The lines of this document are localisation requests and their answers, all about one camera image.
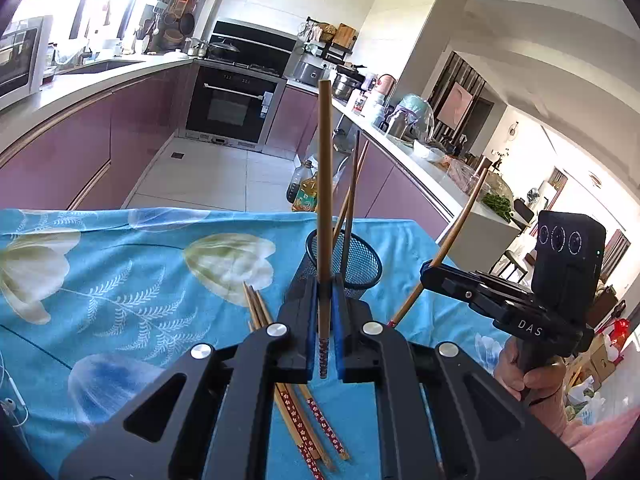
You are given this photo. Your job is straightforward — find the dark wooden chopstick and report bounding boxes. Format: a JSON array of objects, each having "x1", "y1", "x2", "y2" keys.
[
  {"x1": 341, "y1": 131, "x2": 360, "y2": 281},
  {"x1": 246, "y1": 284, "x2": 338, "y2": 474}
]

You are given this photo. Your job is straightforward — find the right hand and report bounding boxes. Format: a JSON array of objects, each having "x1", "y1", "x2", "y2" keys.
[{"x1": 494, "y1": 337, "x2": 567, "y2": 437}]

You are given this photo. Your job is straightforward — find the black mesh pen holder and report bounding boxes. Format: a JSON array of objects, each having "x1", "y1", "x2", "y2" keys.
[{"x1": 331, "y1": 230, "x2": 383, "y2": 299}]

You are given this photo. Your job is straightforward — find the blue floral tablecloth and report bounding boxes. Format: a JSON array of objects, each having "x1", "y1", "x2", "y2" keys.
[{"x1": 1, "y1": 208, "x2": 506, "y2": 479}]

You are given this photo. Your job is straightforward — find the green mesh food cover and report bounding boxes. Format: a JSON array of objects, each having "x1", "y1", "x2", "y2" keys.
[{"x1": 398, "y1": 93, "x2": 435, "y2": 143}]

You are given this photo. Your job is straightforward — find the cooking oil bottle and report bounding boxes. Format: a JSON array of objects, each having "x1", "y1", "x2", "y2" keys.
[{"x1": 292, "y1": 176, "x2": 318, "y2": 212}]

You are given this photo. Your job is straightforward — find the dark oil bottle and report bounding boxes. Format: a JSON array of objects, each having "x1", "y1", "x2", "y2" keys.
[{"x1": 286, "y1": 160, "x2": 314, "y2": 204}]

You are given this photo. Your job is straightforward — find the pink kettle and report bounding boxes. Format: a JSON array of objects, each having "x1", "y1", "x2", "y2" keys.
[{"x1": 374, "y1": 74, "x2": 396, "y2": 96}]

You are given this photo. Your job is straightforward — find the steel stock pot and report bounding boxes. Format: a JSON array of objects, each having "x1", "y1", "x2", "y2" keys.
[{"x1": 332, "y1": 67, "x2": 364, "y2": 102}]

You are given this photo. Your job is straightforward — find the black built-in oven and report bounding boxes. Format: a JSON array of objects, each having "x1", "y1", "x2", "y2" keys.
[{"x1": 183, "y1": 61, "x2": 285, "y2": 152}]

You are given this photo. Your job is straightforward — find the black range hood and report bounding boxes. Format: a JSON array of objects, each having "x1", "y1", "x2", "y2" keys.
[{"x1": 208, "y1": 18, "x2": 302, "y2": 77}]

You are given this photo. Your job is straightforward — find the black wok with lid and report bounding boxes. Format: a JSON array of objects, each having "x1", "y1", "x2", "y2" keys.
[{"x1": 207, "y1": 41, "x2": 240, "y2": 62}]

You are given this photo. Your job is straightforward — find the white microwave oven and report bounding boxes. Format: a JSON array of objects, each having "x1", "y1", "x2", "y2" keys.
[{"x1": 0, "y1": 15, "x2": 53, "y2": 110}]

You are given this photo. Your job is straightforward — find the black tracking camera box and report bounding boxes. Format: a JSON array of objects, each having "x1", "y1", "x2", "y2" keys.
[{"x1": 532, "y1": 210, "x2": 606, "y2": 325}]

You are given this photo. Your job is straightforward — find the pink wall picture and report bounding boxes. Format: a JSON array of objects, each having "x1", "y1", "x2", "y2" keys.
[{"x1": 437, "y1": 82, "x2": 473, "y2": 130}]

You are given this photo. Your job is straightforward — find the black wall rack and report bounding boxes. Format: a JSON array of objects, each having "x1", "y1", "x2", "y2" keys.
[{"x1": 298, "y1": 16, "x2": 358, "y2": 64}]

